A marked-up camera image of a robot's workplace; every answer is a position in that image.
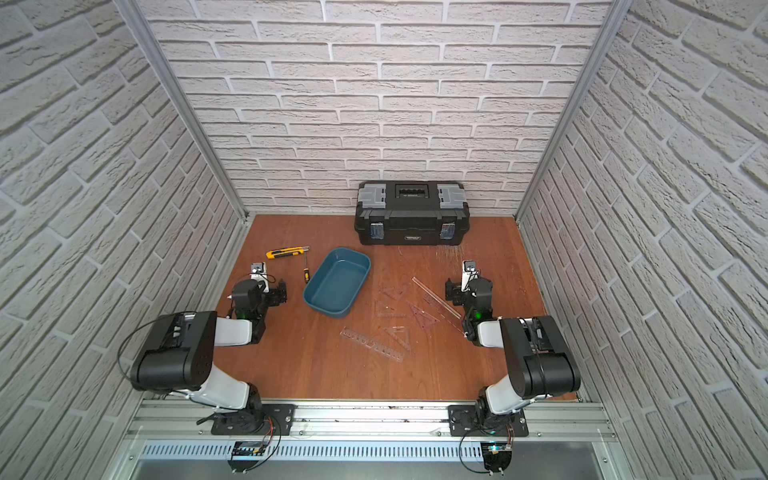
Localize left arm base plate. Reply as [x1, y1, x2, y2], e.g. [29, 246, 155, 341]
[211, 403, 297, 436]

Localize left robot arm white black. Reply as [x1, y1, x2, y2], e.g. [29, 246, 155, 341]
[116, 277, 287, 417]

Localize right controller board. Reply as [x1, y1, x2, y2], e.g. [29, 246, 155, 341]
[480, 442, 513, 475]

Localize clear stencil ruler with holes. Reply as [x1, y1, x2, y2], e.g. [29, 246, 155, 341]
[340, 328, 405, 363]

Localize left controller board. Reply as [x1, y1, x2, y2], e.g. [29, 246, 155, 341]
[228, 441, 272, 473]

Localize clear set square triangle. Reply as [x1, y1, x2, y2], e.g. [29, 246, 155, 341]
[374, 300, 407, 318]

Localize teal plastic storage tray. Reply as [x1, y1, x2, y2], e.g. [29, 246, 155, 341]
[302, 247, 371, 319]

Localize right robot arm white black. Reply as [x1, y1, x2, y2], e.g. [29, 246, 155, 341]
[445, 277, 582, 430]

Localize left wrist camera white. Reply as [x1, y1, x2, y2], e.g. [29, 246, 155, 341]
[250, 262, 270, 292]

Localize controller board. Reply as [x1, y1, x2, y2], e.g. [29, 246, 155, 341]
[480, 442, 513, 475]
[228, 441, 272, 473]

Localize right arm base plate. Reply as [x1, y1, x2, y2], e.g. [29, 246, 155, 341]
[447, 404, 529, 438]

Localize yellow utility knife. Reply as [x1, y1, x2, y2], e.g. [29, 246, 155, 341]
[266, 246, 310, 260]

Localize long clear straight ruler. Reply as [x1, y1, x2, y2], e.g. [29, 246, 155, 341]
[411, 276, 463, 320]

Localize clear small triangle ruler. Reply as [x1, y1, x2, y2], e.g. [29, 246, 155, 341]
[384, 326, 411, 352]

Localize small yellow-handled screwdriver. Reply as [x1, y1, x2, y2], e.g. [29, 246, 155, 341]
[303, 251, 311, 284]

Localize black plastic toolbox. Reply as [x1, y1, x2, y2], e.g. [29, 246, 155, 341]
[354, 180, 470, 246]

